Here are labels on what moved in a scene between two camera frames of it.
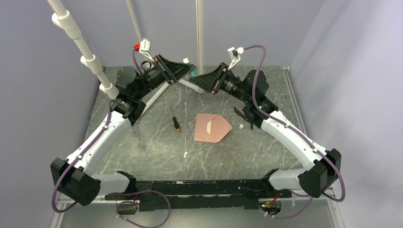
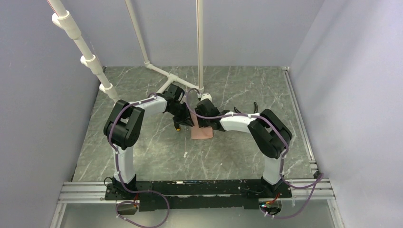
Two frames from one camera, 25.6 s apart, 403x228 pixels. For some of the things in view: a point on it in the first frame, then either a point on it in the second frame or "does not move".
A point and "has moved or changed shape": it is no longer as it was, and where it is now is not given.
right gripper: (211, 80) -> (201, 123)
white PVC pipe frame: (72, 31) does not move
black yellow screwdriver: (176, 125) does not move
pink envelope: (219, 128) has moved or changed shape
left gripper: (174, 71) -> (186, 118)
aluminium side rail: (285, 70) does not move
